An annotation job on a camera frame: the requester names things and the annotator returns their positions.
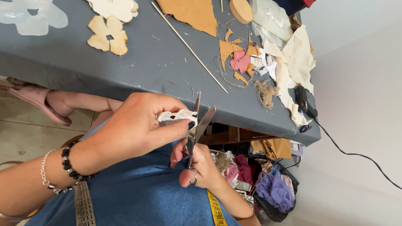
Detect round wooden disc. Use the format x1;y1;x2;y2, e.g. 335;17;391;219
229;0;254;25

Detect long thin wooden stick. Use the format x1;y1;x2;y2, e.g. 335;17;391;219
151;1;229;94

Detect black bag of fabric scraps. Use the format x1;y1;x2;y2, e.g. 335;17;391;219
252;163;300;223

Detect clear plastic sheet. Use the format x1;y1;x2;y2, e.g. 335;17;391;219
251;0;295;48

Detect person's bare leg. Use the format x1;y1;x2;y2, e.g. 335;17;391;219
46;90;124;132

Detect small white fabric piece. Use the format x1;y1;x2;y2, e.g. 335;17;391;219
157;109;198;127

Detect person's right hand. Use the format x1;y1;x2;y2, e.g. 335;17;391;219
169;138;222;191

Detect pink fabric flower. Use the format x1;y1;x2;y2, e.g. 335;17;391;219
229;50;251;74

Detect heap of mixed fabric scraps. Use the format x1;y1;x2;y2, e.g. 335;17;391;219
210;150;255;193

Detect yellow measuring tape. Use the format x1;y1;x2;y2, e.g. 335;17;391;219
74;181;228;226

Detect cream fabric heap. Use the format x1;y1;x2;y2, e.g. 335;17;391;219
263;24;317;127

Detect white fabric scraps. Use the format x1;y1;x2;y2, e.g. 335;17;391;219
251;53;278;81

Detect blue denim garment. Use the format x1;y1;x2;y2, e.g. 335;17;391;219
24;119;243;226

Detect dark blue fabric bundle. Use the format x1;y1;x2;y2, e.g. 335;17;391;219
273;0;317;17

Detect large tan fabric piece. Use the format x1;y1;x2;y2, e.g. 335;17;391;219
156;0;218;38

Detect black bead bracelet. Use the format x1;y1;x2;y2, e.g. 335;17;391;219
61;139;98;181

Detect silver chain bracelet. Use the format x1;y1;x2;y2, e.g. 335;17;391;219
40;149;75;195

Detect cream fabric flower cutout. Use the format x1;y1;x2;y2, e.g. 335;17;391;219
86;0;139;24

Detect black power cable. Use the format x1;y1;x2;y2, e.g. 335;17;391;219
312;117;402;191

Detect burlap scrap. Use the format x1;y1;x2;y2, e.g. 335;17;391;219
254;80;281;110

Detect pink slipper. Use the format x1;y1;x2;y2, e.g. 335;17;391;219
0;84;73;127

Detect tan fabric flower cutout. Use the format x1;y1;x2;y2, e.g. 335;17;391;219
87;15;129;56

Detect silver metal scissors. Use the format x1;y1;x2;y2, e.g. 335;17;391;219
184;91;217;188

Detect tan hanging fabric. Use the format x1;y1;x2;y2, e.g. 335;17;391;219
250;138;293;160

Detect orange fabric scraps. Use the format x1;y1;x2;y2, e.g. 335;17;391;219
219;28;262;86

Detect black glue gun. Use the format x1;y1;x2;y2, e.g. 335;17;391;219
294;83;318;119

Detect translucent plastic flower cutout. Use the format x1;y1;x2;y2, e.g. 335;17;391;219
0;0;69;36

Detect person's left hand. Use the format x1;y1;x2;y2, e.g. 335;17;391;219
77;92;197;177

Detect wooden table frame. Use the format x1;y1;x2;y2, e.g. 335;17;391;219
198;125;277;146

